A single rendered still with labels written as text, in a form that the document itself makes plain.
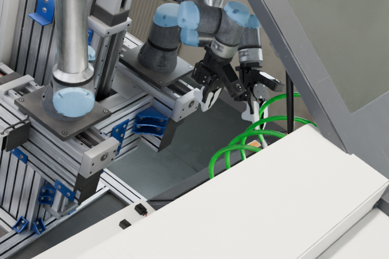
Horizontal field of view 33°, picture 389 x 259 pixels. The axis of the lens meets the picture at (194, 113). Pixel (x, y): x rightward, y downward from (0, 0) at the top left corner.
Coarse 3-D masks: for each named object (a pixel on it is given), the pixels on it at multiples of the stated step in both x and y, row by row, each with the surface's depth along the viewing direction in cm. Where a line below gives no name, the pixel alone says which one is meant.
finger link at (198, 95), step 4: (196, 92) 196; (200, 92) 195; (212, 92) 194; (196, 96) 197; (200, 96) 196; (208, 96) 193; (200, 100) 196; (208, 100) 195; (204, 104) 195; (208, 104) 196; (204, 108) 197
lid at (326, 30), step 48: (288, 0) 153; (336, 0) 167; (384, 0) 183; (288, 48) 143; (336, 48) 158; (384, 48) 173; (336, 96) 147; (384, 96) 160; (336, 144) 142; (384, 144) 151; (384, 192) 144
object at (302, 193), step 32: (256, 160) 130; (288, 160) 133; (320, 160) 136; (352, 160) 140; (192, 192) 117; (224, 192) 119; (256, 192) 122; (288, 192) 125; (320, 192) 128; (352, 192) 131; (160, 224) 108; (192, 224) 110; (224, 224) 113; (256, 224) 115; (288, 224) 118; (320, 224) 120; (352, 224) 134; (96, 256) 99; (128, 256) 101; (160, 256) 103; (192, 256) 105; (224, 256) 107; (256, 256) 109; (288, 256) 111
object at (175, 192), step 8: (248, 152) 232; (224, 160) 225; (232, 160) 226; (240, 160) 228; (216, 168) 220; (224, 168) 221; (192, 176) 213; (200, 176) 214; (208, 176) 215; (176, 184) 208; (184, 184) 209; (192, 184) 210; (200, 184) 212; (168, 192) 204; (176, 192) 205; (184, 192) 206
